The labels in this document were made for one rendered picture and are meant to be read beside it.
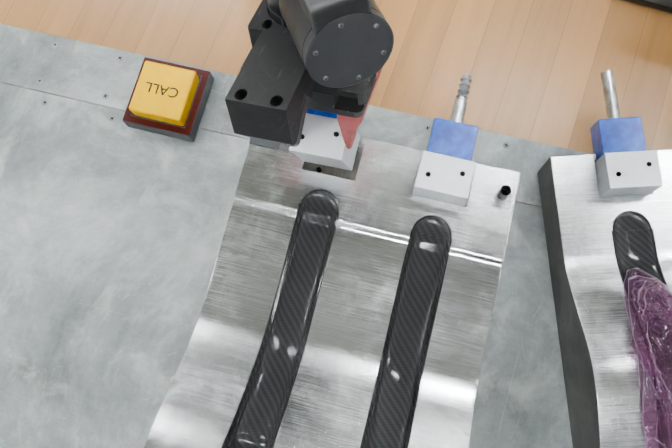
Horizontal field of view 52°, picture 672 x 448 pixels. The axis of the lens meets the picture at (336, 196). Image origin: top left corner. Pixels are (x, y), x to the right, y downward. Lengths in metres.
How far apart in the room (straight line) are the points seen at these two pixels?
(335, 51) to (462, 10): 0.43
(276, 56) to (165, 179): 0.34
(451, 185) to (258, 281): 0.20
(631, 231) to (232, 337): 0.40
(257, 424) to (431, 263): 0.21
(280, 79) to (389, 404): 0.31
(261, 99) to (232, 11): 0.40
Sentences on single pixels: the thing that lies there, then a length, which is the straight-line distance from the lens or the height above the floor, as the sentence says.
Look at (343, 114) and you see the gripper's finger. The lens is 0.54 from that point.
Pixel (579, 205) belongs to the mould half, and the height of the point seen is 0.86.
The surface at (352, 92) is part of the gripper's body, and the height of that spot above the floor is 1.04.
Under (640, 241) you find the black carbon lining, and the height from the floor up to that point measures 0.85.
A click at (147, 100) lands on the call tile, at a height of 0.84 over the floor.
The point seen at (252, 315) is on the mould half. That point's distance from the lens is 0.65.
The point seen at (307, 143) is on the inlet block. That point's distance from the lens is 0.61.
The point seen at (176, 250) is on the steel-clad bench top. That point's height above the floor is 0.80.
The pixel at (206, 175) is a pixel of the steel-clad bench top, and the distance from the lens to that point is 0.77.
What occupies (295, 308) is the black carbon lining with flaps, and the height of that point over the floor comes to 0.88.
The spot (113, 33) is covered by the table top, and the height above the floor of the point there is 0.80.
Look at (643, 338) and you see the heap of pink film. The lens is 0.66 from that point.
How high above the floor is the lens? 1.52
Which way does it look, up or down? 75 degrees down
